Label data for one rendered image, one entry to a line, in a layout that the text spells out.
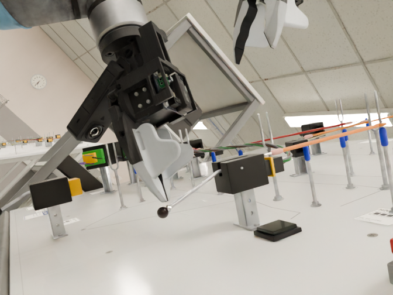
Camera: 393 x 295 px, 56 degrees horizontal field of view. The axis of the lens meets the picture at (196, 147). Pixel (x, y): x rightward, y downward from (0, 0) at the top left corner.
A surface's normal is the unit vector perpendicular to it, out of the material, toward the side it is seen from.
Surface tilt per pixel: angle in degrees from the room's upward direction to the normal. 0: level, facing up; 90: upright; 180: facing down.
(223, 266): 54
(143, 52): 117
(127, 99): 47
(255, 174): 93
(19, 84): 90
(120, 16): 94
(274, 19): 126
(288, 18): 78
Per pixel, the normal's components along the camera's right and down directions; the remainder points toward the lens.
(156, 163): -0.40, -0.07
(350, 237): -0.19, -0.98
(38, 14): 0.37, 0.90
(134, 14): 0.59, -0.40
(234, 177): 0.40, -0.03
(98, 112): 0.68, 0.62
